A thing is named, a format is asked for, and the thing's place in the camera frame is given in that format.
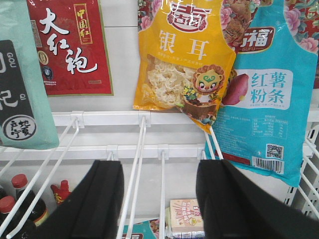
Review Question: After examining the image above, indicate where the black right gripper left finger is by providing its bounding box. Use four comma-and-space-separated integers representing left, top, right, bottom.
34, 160, 124, 239

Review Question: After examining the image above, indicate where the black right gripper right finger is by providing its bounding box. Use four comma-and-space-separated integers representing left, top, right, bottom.
196, 160, 319, 239

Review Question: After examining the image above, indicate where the teal goji berry pouch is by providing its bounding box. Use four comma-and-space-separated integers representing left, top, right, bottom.
0, 0, 59, 150

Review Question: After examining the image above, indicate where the pink snack box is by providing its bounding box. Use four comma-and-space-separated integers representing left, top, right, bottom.
170, 199, 203, 233

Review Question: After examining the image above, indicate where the red cap soy sauce bottle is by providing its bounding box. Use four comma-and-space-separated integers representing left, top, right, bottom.
11, 174, 49, 227

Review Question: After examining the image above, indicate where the blue sweet potato noodle pouch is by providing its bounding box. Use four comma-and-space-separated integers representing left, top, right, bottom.
205, 0, 319, 187

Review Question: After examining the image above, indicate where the yellow white fungus pouch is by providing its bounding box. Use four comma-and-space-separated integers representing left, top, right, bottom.
133, 0, 236, 132

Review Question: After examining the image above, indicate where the red Da Hong Pao packet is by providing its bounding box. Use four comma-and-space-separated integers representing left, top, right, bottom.
26, 0, 113, 96

